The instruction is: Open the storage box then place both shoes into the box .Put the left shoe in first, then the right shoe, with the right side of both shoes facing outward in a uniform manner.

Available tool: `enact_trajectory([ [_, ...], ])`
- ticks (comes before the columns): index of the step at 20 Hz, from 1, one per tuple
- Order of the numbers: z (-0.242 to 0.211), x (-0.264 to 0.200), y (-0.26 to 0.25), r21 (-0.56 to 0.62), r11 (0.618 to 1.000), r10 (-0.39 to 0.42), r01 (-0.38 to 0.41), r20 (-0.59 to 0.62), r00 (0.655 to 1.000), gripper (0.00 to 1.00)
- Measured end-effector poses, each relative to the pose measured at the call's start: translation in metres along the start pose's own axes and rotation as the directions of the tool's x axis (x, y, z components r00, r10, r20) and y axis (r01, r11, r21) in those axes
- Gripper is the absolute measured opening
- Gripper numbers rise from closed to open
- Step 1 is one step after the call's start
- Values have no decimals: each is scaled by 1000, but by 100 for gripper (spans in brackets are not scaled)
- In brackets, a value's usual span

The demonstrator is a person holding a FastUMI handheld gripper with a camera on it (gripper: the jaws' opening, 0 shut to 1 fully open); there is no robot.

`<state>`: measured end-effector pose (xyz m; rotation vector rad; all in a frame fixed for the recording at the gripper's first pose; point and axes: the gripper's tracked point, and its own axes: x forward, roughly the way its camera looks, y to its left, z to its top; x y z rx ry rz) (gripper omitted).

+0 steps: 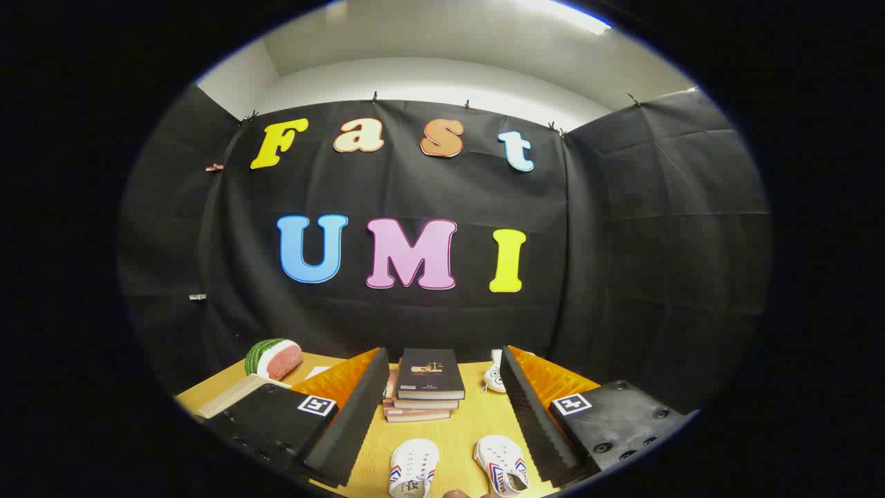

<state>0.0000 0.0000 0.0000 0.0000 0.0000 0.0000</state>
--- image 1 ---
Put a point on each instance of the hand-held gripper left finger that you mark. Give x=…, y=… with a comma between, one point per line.
x=352, y=422

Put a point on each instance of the beige fabric storage box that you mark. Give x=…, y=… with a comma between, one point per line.
x=231, y=398

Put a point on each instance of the brown spine book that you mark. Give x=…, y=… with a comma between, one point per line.
x=425, y=404

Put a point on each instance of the reddish brown cover book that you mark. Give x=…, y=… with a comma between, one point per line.
x=415, y=415

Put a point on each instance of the watermelon slice toy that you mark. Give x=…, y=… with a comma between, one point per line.
x=273, y=358

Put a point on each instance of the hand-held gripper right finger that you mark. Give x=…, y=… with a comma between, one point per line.
x=536, y=422

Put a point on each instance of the white plush toy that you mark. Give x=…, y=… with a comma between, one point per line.
x=493, y=377

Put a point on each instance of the white canvas shoe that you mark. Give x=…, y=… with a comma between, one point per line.
x=413, y=467
x=501, y=463

